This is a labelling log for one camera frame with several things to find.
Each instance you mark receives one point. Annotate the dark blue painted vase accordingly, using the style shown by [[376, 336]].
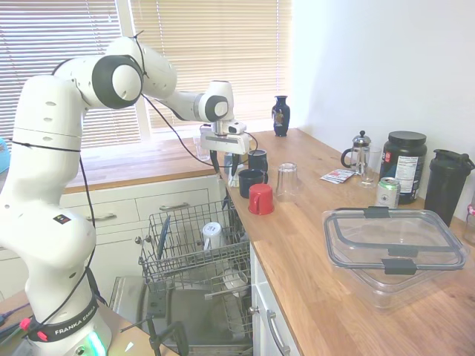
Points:
[[281, 115]]

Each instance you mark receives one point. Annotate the cyan object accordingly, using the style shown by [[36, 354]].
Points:
[[3, 155]]

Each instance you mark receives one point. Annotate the white cabinet with drawers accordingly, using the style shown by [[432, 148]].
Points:
[[118, 200]]

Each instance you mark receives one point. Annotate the beige window blind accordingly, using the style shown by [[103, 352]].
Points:
[[55, 29], [222, 44]]

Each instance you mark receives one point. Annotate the glass jar red lid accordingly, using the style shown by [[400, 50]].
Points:
[[470, 226]]

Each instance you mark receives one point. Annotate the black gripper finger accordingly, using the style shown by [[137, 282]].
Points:
[[215, 161], [236, 163]]

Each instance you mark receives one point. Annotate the dark blue plate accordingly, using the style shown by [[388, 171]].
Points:
[[163, 237]]

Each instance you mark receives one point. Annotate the white cabinet with drawer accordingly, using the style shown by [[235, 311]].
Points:
[[259, 333]]

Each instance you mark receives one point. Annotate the black enamel mug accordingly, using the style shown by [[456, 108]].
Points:
[[245, 180]]

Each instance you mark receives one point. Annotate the tall white printed mug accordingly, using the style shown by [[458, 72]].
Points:
[[212, 235]]

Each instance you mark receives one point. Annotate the clear lid with grey clips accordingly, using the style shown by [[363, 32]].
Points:
[[378, 213]]

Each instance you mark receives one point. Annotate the clear plastic food container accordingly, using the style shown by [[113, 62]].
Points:
[[401, 293]]

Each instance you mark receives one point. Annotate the black shaker bottle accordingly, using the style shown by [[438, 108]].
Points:
[[445, 185]]

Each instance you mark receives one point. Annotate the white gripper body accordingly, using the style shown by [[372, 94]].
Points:
[[226, 144]]

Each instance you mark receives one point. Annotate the metal cabinet knob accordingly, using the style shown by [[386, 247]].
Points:
[[254, 309], [139, 240]]

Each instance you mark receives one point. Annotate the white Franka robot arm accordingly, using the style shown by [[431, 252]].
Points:
[[48, 111]]

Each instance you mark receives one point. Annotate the black protein powder tub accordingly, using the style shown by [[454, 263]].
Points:
[[404, 167]]

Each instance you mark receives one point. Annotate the green white drink can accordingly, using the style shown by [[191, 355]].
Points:
[[387, 193]]

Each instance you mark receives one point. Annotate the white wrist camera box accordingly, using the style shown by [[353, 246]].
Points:
[[237, 128]]

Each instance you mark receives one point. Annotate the glass French press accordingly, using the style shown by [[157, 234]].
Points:
[[360, 152]]

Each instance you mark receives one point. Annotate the red mug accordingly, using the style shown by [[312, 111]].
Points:
[[263, 200]]

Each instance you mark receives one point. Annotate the red white sachet packet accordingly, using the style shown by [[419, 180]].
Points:
[[335, 175]]

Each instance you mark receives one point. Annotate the clear drinking glass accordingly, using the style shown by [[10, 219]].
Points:
[[369, 174]]

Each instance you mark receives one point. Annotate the stainless steel dishwasher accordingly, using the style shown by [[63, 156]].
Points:
[[185, 315]]

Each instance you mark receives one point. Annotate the white bowl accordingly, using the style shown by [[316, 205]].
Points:
[[234, 282]]

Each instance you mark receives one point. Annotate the navy ceramic mug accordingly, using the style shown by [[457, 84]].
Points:
[[258, 159]]

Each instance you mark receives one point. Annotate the black camera stand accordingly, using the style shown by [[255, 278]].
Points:
[[180, 333]]

